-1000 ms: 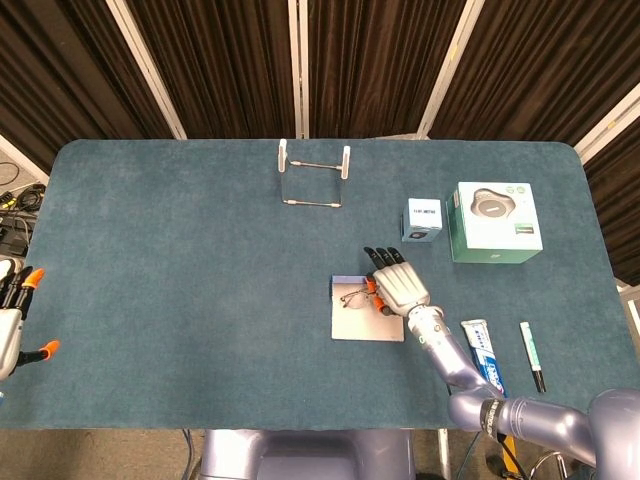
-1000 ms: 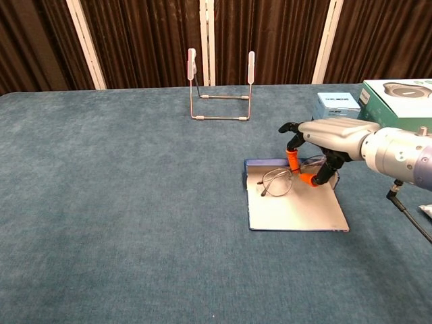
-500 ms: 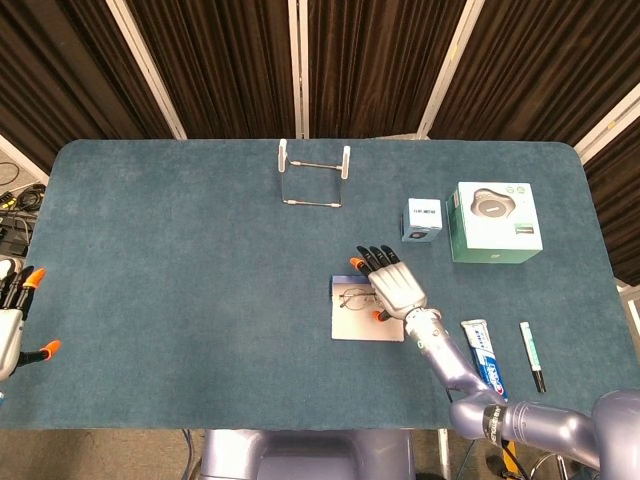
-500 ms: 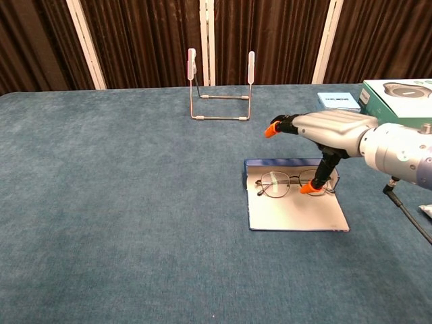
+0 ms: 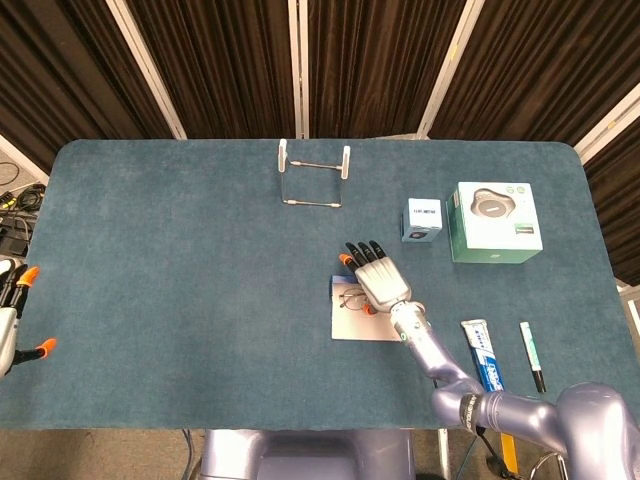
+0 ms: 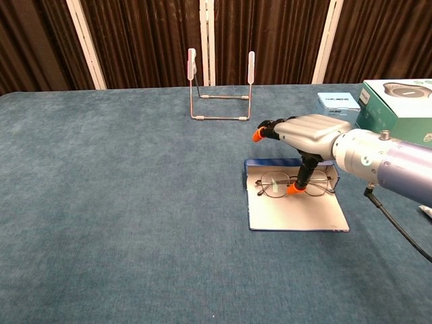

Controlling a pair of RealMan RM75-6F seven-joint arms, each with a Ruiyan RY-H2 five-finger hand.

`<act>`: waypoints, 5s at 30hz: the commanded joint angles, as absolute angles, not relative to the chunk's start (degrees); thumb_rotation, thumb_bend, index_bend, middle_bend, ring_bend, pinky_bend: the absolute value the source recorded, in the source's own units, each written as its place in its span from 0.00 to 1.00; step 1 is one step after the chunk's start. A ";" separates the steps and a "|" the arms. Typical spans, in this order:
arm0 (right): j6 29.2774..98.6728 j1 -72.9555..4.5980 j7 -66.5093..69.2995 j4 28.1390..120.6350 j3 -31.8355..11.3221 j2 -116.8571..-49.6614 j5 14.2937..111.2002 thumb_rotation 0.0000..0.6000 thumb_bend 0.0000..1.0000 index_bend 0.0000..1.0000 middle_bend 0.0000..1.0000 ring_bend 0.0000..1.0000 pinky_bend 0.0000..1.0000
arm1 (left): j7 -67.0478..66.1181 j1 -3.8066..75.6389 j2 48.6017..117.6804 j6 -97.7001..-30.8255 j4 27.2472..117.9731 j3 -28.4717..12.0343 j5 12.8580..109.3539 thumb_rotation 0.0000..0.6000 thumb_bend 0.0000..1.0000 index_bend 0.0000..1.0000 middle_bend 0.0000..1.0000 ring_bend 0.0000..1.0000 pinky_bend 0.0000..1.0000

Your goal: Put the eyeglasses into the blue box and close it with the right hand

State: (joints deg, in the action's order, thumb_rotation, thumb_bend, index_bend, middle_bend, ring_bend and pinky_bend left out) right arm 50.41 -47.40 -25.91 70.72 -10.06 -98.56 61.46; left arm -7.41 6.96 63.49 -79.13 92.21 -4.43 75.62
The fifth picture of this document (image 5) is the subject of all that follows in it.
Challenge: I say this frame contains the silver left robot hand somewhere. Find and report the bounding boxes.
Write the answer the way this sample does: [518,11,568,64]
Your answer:
[0,264,59,379]

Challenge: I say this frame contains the yellow flat bar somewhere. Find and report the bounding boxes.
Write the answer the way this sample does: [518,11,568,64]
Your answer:
[499,432,519,474]

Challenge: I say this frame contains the large green speaker box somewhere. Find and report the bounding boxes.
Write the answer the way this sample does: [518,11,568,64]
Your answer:
[444,181,545,265]

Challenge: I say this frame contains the dark brown curtain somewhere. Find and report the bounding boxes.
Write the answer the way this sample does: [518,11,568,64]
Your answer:
[0,0,640,286]

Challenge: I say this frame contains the small light blue box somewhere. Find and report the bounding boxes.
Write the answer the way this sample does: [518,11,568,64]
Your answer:
[401,197,444,245]

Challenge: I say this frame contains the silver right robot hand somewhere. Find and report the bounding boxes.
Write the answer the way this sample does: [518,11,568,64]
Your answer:
[338,239,414,317]

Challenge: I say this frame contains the white frame post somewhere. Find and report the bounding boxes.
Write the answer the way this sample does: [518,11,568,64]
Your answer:
[415,0,484,140]
[106,0,187,140]
[287,0,311,140]
[573,82,640,164]

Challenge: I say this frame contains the thin-framed eyeglasses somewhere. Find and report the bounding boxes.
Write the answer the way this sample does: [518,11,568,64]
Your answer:
[337,285,371,312]

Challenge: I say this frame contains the green white marker pen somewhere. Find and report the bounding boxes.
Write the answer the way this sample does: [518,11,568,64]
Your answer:
[518,321,548,394]

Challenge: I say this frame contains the blue white toothpaste tube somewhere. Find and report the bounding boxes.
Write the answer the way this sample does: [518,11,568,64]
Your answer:
[459,319,506,394]

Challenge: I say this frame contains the black cable bundle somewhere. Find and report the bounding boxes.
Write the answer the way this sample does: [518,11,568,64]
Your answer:
[0,182,49,256]

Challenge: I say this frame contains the blue table cloth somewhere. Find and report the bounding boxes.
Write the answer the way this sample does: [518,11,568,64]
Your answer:
[0,138,634,432]

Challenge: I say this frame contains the purple robot torso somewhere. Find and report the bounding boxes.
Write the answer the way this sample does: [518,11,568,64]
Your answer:
[199,428,416,480]

